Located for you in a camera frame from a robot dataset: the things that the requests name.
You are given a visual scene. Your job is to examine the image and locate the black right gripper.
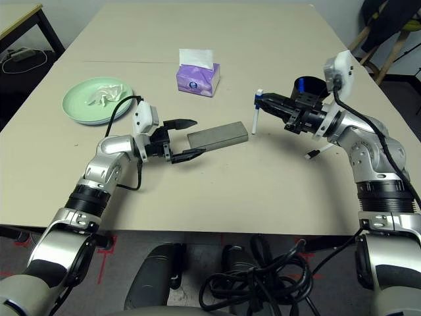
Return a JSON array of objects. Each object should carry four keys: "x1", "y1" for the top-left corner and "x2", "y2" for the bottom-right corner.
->
[{"x1": 257, "y1": 92, "x2": 330, "y2": 136}]

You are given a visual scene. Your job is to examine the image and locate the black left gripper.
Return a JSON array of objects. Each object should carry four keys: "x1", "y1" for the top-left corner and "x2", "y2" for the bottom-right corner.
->
[{"x1": 146, "y1": 118, "x2": 207, "y2": 165}]

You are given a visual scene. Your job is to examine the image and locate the white marker blue cap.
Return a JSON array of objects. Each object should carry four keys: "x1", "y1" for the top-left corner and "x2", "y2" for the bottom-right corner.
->
[{"x1": 251, "y1": 88, "x2": 265, "y2": 135}]

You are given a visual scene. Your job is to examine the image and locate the grey glasses case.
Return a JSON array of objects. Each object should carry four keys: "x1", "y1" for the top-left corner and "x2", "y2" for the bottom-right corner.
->
[{"x1": 186, "y1": 120, "x2": 249, "y2": 153}]

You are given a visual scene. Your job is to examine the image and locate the white marker black cap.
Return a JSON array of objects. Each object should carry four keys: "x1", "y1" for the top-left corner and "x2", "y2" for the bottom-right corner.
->
[{"x1": 304, "y1": 144, "x2": 332, "y2": 161}]

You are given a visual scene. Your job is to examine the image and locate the white tissue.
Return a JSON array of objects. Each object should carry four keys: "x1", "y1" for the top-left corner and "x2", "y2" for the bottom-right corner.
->
[{"x1": 86, "y1": 84, "x2": 124, "y2": 108}]

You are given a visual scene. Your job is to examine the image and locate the green plastic plate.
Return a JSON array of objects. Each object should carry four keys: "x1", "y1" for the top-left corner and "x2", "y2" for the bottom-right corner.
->
[{"x1": 62, "y1": 76, "x2": 135, "y2": 124}]

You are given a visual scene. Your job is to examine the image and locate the black plastic cup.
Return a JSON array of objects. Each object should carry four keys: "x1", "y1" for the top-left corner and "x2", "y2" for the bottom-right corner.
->
[{"x1": 289, "y1": 75, "x2": 330, "y2": 103}]

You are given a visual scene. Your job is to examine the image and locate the purple tissue pack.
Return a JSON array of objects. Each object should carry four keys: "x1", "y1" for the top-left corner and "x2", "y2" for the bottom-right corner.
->
[{"x1": 176, "y1": 48, "x2": 221, "y2": 99}]

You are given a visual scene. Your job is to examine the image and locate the wooden stool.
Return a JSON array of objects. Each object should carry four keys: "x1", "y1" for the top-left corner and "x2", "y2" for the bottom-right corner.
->
[{"x1": 348, "y1": 22, "x2": 421, "y2": 86}]

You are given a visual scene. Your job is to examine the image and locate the black jacket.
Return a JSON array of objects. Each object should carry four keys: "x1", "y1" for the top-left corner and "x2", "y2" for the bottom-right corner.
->
[{"x1": 360, "y1": 0, "x2": 421, "y2": 53}]

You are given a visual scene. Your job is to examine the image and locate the black bag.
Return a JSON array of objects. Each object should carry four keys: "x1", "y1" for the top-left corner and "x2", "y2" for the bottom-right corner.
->
[{"x1": 0, "y1": 49, "x2": 62, "y2": 132}]

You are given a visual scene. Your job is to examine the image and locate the grey power adapter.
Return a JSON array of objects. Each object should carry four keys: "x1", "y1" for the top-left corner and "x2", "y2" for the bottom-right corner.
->
[{"x1": 9, "y1": 47, "x2": 36, "y2": 60}]

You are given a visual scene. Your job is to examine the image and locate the beige side table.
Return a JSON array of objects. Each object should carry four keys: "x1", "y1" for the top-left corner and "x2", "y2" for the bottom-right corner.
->
[{"x1": 0, "y1": 3, "x2": 65, "y2": 55}]

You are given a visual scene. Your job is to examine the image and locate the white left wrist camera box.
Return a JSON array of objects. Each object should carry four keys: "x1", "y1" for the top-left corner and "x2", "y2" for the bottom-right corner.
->
[{"x1": 131, "y1": 100, "x2": 161, "y2": 163}]

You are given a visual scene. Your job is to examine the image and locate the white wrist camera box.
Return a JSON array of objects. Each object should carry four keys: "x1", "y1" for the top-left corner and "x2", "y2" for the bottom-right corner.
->
[
  {"x1": 131, "y1": 100, "x2": 161, "y2": 163},
  {"x1": 312, "y1": 49, "x2": 355, "y2": 142}
]

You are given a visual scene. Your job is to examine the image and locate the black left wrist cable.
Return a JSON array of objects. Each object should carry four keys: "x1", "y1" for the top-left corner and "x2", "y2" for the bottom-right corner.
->
[{"x1": 105, "y1": 95, "x2": 145, "y2": 192}]

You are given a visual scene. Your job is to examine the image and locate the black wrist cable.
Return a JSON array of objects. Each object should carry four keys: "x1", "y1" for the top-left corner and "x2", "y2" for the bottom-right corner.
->
[
  {"x1": 105, "y1": 95, "x2": 145, "y2": 192},
  {"x1": 332, "y1": 75, "x2": 421, "y2": 211}
]

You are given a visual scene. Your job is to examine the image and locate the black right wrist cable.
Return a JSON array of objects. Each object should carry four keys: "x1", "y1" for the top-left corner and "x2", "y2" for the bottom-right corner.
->
[{"x1": 332, "y1": 75, "x2": 421, "y2": 211}]

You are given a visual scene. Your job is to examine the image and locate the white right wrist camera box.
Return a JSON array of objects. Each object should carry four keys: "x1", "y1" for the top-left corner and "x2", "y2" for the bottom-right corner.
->
[{"x1": 312, "y1": 49, "x2": 355, "y2": 142}]

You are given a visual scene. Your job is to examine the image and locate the black cable bundle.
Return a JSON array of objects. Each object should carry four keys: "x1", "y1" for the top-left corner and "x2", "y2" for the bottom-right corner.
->
[{"x1": 199, "y1": 233, "x2": 362, "y2": 316}]

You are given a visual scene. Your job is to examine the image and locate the white cable loop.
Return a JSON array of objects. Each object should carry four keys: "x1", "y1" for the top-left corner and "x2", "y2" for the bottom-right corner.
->
[{"x1": 1, "y1": 47, "x2": 47, "y2": 74}]

